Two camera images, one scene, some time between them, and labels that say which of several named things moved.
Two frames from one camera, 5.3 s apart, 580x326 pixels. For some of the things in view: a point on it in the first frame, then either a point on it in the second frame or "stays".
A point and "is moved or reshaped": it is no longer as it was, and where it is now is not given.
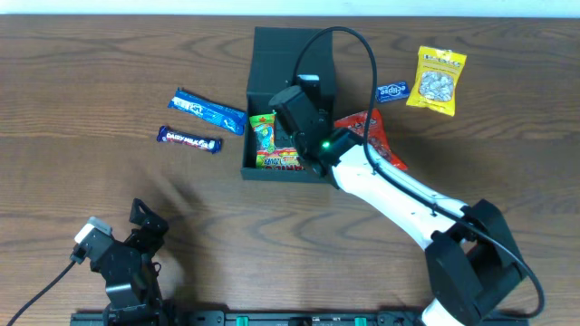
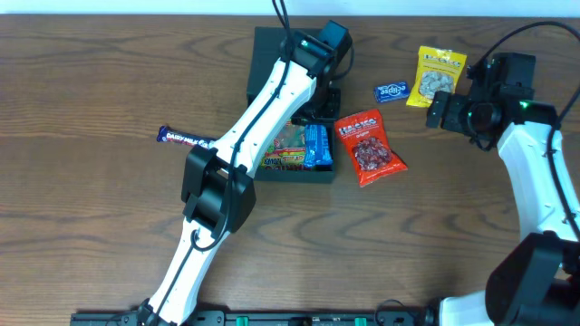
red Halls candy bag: x=357 y=122 stays
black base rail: x=251 y=318 stays
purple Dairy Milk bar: x=166 y=134 stays
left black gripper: x=125 y=244 → x=324 y=105
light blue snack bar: x=227 y=117 is moved or reshaped
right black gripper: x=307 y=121 → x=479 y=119
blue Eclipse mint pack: x=392 y=91 stays
